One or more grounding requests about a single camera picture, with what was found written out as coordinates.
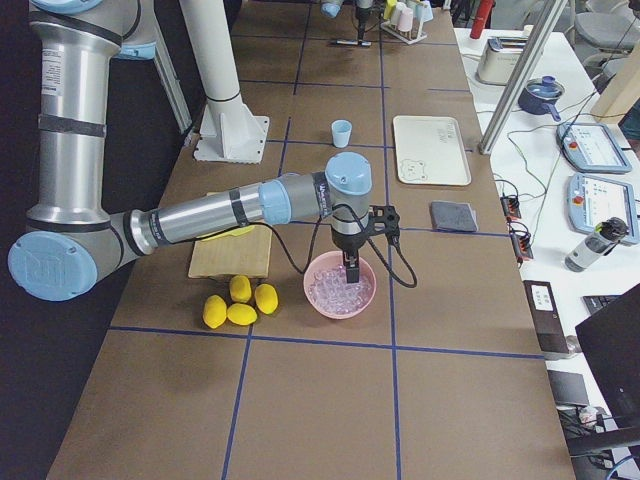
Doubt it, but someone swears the black laptop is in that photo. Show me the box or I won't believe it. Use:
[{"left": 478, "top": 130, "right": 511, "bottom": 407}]
[{"left": 576, "top": 286, "right": 639, "bottom": 426}]

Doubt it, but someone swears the teach pendant near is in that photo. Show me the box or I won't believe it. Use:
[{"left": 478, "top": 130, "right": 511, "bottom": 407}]
[{"left": 567, "top": 173, "right": 639, "bottom": 245}]

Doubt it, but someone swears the clear water bottle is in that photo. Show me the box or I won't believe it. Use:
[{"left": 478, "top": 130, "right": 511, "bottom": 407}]
[{"left": 564, "top": 217, "right": 628, "bottom": 272}]

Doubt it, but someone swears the blue pot with lid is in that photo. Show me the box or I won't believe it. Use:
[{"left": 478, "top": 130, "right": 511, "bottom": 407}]
[{"left": 518, "top": 75, "right": 565, "bottom": 122}]

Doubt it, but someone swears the pile of clear ice cubes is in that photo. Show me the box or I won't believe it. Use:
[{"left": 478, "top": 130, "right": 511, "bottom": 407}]
[{"left": 307, "top": 265, "right": 373, "bottom": 315}]

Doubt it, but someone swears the yellow plastic knife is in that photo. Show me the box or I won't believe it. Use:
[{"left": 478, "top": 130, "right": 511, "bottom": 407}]
[{"left": 197, "top": 225, "right": 255, "bottom": 241}]

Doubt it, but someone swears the white wire cup rack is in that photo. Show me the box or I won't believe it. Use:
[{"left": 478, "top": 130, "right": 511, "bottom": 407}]
[{"left": 378, "top": 17, "right": 429, "bottom": 43}]

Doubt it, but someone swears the yellow lemon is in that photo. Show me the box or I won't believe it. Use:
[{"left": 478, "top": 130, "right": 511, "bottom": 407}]
[
  {"left": 229, "top": 275, "right": 252, "bottom": 303},
  {"left": 202, "top": 295, "right": 227, "bottom": 329},
  {"left": 254, "top": 283, "right": 279, "bottom": 315},
  {"left": 227, "top": 303, "right": 258, "bottom": 326}
]

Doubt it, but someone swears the yellow cup on rack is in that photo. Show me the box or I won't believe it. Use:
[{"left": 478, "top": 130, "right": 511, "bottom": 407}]
[{"left": 383, "top": 0, "right": 397, "bottom": 21}]

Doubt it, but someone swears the pink cup on rack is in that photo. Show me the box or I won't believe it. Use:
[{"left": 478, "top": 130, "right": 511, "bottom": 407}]
[{"left": 389, "top": 3, "right": 414, "bottom": 33}]

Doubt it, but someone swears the yellow lemon left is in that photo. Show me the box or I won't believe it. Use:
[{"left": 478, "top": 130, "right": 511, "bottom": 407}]
[{"left": 202, "top": 295, "right": 227, "bottom": 329}]

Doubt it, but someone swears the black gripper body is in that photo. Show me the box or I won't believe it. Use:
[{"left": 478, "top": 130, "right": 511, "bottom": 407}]
[
  {"left": 354, "top": 0, "right": 374, "bottom": 20},
  {"left": 331, "top": 203, "right": 400, "bottom": 255}
]

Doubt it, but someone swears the white bear tray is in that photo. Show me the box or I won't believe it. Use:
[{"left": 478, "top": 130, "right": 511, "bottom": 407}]
[{"left": 393, "top": 115, "right": 472, "bottom": 186}]

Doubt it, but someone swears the teach pendant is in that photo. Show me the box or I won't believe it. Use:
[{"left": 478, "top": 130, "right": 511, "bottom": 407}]
[
  {"left": 567, "top": 173, "right": 639, "bottom": 245},
  {"left": 556, "top": 122, "right": 632, "bottom": 174}
]

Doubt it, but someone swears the teach pendant far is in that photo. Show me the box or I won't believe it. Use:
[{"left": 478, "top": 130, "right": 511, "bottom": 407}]
[{"left": 556, "top": 122, "right": 632, "bottom": 174}]

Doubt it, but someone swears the pink bowl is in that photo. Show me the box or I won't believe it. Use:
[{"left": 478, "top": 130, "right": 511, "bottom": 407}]
[{"left": 303, "top": 251, "right": 377, "bottom": 320}]

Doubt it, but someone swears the aluminium frame post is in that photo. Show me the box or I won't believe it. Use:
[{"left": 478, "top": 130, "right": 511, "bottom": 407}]
[{"left": 478, "top": 0, "right": 566, "bottom": 155}]

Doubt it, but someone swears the yellow lemon right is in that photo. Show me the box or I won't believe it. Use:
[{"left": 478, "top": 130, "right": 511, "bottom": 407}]
[{"left": 254, "top": 283, "right": 279, "bottom": 315}]

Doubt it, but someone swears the wooden cutting board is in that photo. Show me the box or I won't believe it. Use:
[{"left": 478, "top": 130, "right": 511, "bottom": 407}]
[{"left": 188, "top": 226, "right": 272, "bottom": 278}]

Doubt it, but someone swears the yellow lemon top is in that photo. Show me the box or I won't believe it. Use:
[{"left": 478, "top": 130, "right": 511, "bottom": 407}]
[{"left": 229, "top": 275, "right": 252, "bottom": 303}]

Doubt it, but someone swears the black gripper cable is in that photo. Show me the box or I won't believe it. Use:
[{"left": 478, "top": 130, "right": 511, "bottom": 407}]
[{"left": 269, "top": 203, "right": 418, "bottom": 290}]

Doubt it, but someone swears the black box with label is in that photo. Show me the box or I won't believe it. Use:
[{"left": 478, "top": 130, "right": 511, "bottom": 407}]
[{"left": 523, "top": 280, "right": 569, "bottom": 360}]

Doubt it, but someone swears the steel muddler black tip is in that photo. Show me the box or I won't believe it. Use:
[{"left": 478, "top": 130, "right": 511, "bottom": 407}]
[{"left": 331, "top": 39, "right": 372, "bottom": 48}]

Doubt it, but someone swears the grey folded cloth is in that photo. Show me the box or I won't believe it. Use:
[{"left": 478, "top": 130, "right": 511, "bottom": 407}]
[{"left": 429, "top": 201, "right": 478, "bottom": 232}]

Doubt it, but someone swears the light blue cup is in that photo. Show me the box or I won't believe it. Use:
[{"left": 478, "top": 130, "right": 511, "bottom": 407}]
[{"left": 331, "top": 119, "right": 352, "bottom": 148}]

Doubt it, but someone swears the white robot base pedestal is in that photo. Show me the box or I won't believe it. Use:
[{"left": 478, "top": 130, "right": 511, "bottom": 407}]
[{"left": 180, "top": 0, "right": 270, "bottom": 164}]

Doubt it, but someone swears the yellow lemon bottom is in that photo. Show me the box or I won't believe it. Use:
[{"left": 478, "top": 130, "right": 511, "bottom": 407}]
[{"left": 227, "top": 303, "right": 258, "bottom": 326}]

